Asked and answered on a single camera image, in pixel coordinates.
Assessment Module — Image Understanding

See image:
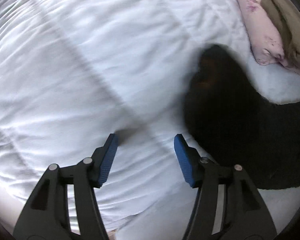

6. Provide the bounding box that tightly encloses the pink floral pillow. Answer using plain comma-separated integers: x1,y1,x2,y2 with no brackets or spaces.
237,0,288,67

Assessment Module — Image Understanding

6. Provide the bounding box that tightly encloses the olive brown garment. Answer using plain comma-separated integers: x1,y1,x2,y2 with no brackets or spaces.
261,0,300,70

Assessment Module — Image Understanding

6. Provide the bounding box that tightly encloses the white quilted bed cover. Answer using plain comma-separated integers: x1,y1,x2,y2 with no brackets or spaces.
0,0,300,239

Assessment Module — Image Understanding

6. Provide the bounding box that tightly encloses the black fleece garment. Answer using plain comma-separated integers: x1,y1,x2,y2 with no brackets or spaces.
183,44,300,190

